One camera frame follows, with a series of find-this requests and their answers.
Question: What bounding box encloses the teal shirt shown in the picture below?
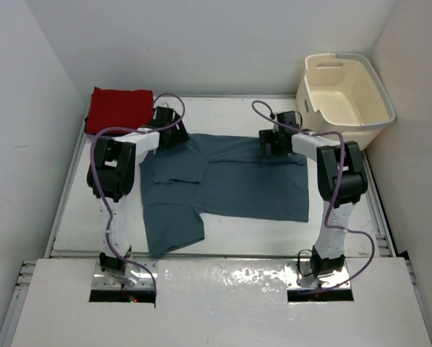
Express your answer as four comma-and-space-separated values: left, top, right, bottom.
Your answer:
139, 134, 309, 258

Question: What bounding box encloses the red garment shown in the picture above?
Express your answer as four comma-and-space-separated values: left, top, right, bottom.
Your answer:
85, 87, 154, 135

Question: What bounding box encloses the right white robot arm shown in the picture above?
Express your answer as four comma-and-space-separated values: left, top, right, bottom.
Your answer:
257, 111, 376, 278

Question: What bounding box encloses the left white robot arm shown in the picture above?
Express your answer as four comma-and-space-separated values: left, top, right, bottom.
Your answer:
87, 106, 189, 282

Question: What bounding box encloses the beige laundry basket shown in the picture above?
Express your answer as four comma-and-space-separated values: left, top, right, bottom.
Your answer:
296, 53, 396, 150

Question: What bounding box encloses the white front cover board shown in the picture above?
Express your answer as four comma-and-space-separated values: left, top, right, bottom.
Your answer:
12, 258, 431, 346

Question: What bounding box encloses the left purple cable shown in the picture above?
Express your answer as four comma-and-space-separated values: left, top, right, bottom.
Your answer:
89, 93, 186, 297

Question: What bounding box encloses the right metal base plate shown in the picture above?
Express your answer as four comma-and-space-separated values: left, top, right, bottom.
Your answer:
284, 257, 351, 291

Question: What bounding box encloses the metal base plate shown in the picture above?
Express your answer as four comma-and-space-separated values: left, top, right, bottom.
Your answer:
91, 258, 158, 291
284, 257, 351, 291

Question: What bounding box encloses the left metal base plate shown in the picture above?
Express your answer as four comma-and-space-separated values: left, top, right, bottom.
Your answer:
91, 258, 158, 291

